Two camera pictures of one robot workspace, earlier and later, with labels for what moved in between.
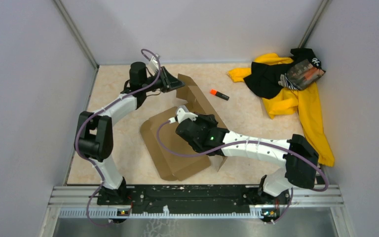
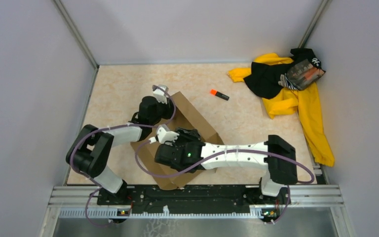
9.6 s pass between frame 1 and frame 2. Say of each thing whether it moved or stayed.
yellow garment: stayed
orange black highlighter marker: stayed
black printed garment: stayed
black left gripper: moved
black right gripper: moved
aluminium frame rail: stayed
